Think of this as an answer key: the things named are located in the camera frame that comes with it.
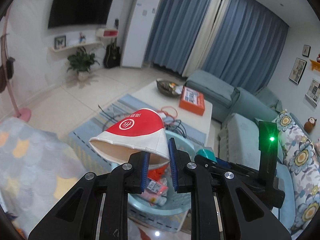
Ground red white paper cup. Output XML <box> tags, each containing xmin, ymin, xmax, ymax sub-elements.
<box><xmin>89</xmin><ymin>108</ymin><xmax>170</xmax><ymax>168</ymax></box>

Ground teal round object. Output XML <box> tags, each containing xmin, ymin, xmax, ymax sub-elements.
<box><xmin>196</xmin><ymin>148</ymin><xmax>217</xmax><ymax>163</ymax></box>

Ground light blue laundry basket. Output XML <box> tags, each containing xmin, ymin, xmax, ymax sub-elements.
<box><xmin>128</xmin><ymin>128</ymin><xmax>207</xmax><ymax>216</ymax></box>

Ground orange cardboard box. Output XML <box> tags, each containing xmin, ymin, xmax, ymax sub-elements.
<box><xmin>179</xmin><ymin>86</ymin><xmax>206</xmax><ymax>116</ymax></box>

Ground white plastic bottle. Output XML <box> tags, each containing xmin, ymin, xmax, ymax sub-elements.
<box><xmin>148</xmin><ymin>193</ymin><xmax>167</xmax><ymax>206</ymax></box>

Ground floral cushion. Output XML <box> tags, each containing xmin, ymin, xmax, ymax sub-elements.
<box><xmin>273</xmin><ymin>110</ymin><xmax>319</xmax><ymax>232</ymax></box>

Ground white coffee table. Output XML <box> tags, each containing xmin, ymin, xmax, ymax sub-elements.
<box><xmin>132</xmin><ymin>81</ymin><xmax>212</xmax><ymax>146</ymax></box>

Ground dark fruit bowl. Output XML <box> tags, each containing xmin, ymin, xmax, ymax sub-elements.
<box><xmin>156</xmin><ymin>79</ymin><xmax>183</xmax><ymax>98</ymax></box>

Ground patterned blue rug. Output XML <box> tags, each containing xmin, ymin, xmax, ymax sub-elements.
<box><xmin>63</xmin><ymin>94</ymin><xmax>206</xmax><ymax>233</ymax></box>

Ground brown monkey plush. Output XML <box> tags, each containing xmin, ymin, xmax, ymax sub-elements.
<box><xmin>304</xmin><ymin>117</ymin><xmax>317</xmax><ymax>134</ymax></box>

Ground teal sofa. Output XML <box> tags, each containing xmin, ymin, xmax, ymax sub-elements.
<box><xmin>184</xmin><ymin>69</ymin><xmax>301</xmax><ymax>233</ymax></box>

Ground black acoustic guitar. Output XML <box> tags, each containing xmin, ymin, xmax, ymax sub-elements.
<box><xmin>103</xmin><ymin>18</ymin><xmax>121</xmax><ymax>69</ymax></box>

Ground scallop pattern tablecloth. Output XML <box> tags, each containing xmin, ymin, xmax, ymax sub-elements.
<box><xmin>1</xmin><ymin>118</ymin><xmax>86</xmax><ymax>236</ymax></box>

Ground green potted plant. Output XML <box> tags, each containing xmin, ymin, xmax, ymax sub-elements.
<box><xmin>67</xmin><ymin>46</ymin><xmax>100</xmax><ymax>82</ymax></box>

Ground blue curtains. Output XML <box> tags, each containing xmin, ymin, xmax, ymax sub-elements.
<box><xmin>145</xmin><ymin>0</ymin><xmax>289</xmax><ymax>92</ymax></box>

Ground pink coat rack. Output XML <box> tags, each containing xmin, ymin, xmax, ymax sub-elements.
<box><xmin>1</xmin><ymin>4</ymin><xmax>31</xmax><ymax>122</ymax></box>

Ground white standing air conditioner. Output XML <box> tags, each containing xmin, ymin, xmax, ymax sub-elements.
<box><xmin>120</xmin><ymin>0</ymin><xmax>161</xmax><ymax>68</ymax></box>

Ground cream sheer curtain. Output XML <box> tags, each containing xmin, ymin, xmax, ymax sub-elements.
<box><xmin>182</xmin><ymin>0</ymin><xmax>230</xmax><ymax>77</ymax></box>

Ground brown hanging bag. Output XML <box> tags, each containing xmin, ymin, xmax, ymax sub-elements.
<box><xmin>0</xmin><ymin>65</ymin><xmax>7</xmax><ymax>93</ymax></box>

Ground black hanging bag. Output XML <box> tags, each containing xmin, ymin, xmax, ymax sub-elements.
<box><xmin>6</xmin><ymin>57</ymin><xmax>15</xmax><ymax>80</ymax></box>

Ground orange cable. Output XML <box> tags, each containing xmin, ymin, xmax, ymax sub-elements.
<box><xmin>159</xmin><ymin>106</ymin><xmax>179</xmax><ymax>123</ymax></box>

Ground framed wall picture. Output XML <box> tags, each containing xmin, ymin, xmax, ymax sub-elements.
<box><xmin>289</xmin><ymin>58</ymin><xmax>306</xmax><ymax>85</ymax></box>

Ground red white wall box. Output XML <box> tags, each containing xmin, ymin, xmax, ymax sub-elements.
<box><xmin>95</xmin><ymin>28</ymin><xmax>118</xmax><ymax>38</ymax></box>

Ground white lower wall shelf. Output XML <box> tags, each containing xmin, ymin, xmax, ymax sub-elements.
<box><xmin>49</xmin><ymin>41</ymin><xmax>103</xmax><ymax>53</ymax></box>

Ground butterfly picture frame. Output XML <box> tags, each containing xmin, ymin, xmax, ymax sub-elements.
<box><xmin>54</xmin><ymin>35</ymin><xmax>66</xmax><ymax>50</ymax></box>

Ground black wall television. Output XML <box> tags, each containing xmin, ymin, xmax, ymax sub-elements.
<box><xmin>48</xmin><ymin>0</ymin><xmax>113</xmax><ymax>29</ymax></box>

